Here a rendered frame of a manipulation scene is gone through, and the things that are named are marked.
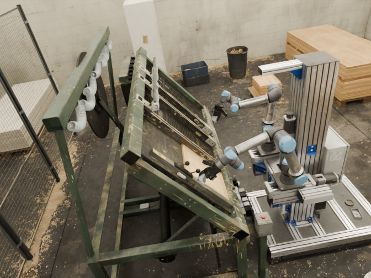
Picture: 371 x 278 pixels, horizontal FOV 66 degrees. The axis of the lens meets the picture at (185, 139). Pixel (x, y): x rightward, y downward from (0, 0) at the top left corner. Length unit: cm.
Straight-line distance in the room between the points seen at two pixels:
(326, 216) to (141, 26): 466
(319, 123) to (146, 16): 431
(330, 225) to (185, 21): 573
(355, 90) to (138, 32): 422
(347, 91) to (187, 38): 397
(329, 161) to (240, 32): 558
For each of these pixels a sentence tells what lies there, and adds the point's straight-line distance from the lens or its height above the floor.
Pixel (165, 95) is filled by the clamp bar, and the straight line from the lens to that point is 324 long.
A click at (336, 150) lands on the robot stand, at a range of 285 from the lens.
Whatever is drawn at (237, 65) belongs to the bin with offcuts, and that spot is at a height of 35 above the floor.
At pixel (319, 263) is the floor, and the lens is 349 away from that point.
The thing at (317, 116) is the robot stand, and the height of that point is 157.
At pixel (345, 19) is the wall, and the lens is 912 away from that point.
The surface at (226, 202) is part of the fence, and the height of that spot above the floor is 98.
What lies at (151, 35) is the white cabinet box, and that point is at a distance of 616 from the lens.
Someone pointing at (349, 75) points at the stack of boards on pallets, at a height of 63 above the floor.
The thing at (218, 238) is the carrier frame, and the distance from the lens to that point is 260.
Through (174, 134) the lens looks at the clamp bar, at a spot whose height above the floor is 146.
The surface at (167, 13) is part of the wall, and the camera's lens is 751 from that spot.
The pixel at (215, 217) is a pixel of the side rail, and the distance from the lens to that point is 233.
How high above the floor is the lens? 291
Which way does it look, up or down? 35 degrees down
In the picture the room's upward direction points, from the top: 10 degrees counter-clockwise
